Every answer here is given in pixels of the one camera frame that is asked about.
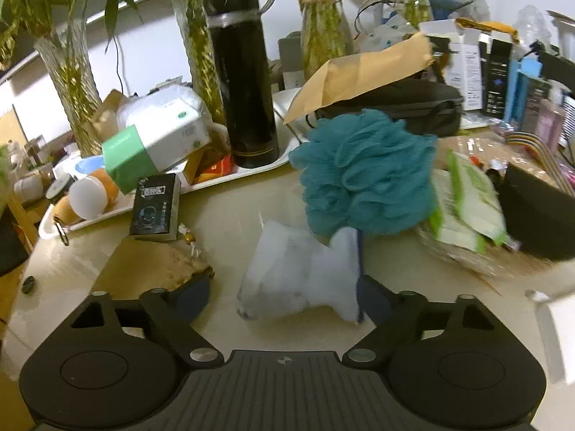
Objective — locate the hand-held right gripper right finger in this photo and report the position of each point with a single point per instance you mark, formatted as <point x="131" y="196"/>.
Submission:
<point x="375" y="298"/>

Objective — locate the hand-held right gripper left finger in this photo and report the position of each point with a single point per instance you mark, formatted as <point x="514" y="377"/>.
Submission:
<point x="191" y="298"/>

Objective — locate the white sock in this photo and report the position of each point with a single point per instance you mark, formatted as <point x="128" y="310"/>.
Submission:
<point x="292" y="269"/>

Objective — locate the black soft pouch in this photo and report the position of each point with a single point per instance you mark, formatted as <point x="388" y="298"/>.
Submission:
<point x="539" y="215"/>

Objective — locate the wicker tray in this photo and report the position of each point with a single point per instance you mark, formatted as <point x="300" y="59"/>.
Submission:
<point x="453" y="258"/>

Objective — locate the green white packet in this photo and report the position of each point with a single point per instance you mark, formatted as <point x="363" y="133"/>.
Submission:
<point x="449" y="233"/>
<point x="476" y="197"/>

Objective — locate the small black box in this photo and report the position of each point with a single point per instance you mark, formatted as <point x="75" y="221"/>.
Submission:
<point x="155" y="206"/>

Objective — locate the white tray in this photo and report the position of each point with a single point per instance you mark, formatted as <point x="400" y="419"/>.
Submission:
<point x="108" y="217"/>

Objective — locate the orange packet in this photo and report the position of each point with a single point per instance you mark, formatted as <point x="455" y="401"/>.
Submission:
<point x="215" y="168"/>

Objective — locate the blue bath loofah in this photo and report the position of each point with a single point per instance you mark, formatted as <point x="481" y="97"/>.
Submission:
<point x="364" y="166"/>

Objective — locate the white orange bulb toy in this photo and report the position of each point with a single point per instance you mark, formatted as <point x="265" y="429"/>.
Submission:
<point x="87" y="197"/>

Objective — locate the green white box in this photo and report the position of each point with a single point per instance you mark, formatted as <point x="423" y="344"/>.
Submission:
<point x="128" y="159"/>

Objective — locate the blue bowl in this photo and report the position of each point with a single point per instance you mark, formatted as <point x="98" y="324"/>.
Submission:
<point x="90" y="166"/>

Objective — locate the white flat box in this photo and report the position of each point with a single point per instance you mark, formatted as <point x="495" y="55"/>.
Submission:
<point x="559" y="336"/>

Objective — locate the black zip case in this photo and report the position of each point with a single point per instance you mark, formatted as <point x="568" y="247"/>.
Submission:
<point x="426" y="103"/>

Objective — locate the black thermos bottle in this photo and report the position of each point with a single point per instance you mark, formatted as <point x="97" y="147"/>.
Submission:
<point x="245" y="98"/>

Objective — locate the brown paper envelope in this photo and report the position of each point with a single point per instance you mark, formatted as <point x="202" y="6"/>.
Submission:
<point x="359" y="76"/>

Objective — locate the white carton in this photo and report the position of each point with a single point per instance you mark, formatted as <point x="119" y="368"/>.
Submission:
<point x="469" y="67"/>

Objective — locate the pink soap bottle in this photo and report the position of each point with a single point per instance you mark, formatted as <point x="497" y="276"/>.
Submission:
<point x="551" y="121"/>

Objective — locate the black carton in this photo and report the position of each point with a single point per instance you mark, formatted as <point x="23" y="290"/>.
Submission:
<point x="496" y="76"/>

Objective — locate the blue carton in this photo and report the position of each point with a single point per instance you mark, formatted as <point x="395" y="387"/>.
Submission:
<point x="525" y="94"/>

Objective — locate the yellow cloth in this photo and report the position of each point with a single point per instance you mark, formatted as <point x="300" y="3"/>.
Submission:
<point x="487" y="26"/>

